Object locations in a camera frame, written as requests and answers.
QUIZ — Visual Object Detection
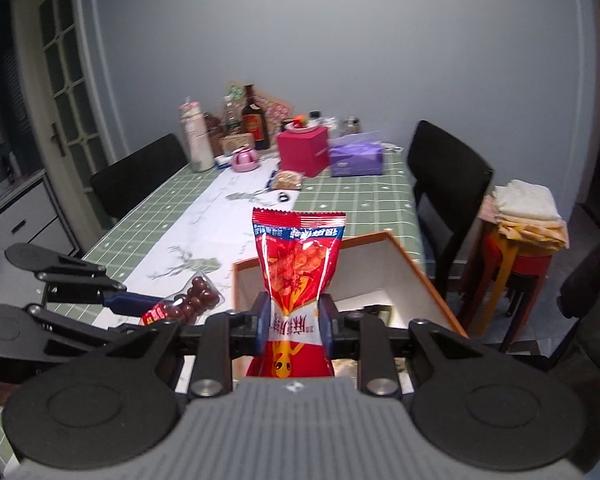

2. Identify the chocolate ball snack bag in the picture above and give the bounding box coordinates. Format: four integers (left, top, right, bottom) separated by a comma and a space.
140, 271, 224, 325

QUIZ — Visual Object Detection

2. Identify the red peanut snack bag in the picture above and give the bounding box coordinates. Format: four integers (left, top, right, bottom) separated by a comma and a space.
247, 208, 347, 379

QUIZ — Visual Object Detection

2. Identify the grey cabinet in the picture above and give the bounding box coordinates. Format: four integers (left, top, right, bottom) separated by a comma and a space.
0, 170, 82, 256

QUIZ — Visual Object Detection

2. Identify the black chair left side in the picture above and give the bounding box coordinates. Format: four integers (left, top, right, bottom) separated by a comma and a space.
90, 133, 187, 220

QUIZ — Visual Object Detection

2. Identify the black chair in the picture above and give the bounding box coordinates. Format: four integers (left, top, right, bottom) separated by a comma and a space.
90, 133, 187, 220
406, 120, 494, 297

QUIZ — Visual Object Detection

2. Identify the red orange stool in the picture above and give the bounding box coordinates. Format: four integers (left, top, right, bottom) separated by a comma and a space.
466, 230, 554, 353

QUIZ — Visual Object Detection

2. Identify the dark jacket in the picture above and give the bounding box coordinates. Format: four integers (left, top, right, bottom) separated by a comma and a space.
557, 241, 600, 330

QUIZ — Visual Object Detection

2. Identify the white table runner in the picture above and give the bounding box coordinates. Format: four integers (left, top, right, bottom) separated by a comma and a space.
86, 153, 298, 311

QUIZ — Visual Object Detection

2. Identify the white glass door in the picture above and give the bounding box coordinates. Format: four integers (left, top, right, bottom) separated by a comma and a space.
12, 0, 116, 252

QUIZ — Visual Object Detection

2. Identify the orange cardboard box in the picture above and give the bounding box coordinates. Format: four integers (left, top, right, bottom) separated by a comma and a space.
229, 228, 470, 394

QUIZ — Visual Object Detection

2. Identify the white cylinder container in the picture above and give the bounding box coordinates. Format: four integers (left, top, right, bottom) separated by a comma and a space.
180, 99, 214, 172

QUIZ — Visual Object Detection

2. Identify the folded towels stack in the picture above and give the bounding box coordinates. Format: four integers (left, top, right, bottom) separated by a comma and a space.
478, 179, 569, 250

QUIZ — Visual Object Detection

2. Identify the small wooden box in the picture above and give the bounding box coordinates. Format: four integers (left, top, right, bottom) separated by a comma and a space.
220, 133, 254, 155

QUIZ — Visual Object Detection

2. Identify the pink round gadget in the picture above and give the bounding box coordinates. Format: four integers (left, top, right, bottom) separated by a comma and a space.
230, 146, 260, 172

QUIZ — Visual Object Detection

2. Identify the black chair right side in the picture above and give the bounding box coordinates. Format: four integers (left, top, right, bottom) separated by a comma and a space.
406, 120, 494, 297

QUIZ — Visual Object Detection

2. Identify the small snack pack far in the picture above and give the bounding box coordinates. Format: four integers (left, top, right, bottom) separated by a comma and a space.
268, 169, 303, 191

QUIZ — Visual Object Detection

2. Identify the brown liquor bottle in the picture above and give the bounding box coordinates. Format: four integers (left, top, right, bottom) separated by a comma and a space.
242, 84, 271, 151

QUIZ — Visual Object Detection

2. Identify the patterned card board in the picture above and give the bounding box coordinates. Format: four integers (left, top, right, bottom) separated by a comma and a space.
227, 80, 294, 130

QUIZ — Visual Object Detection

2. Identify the magenta tissue box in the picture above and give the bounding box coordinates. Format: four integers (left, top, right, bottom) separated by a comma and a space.
277, 127, 329, 178

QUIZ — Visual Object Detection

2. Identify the purple tissue pack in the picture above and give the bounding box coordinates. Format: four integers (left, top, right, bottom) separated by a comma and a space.
328, 131, 384, 178

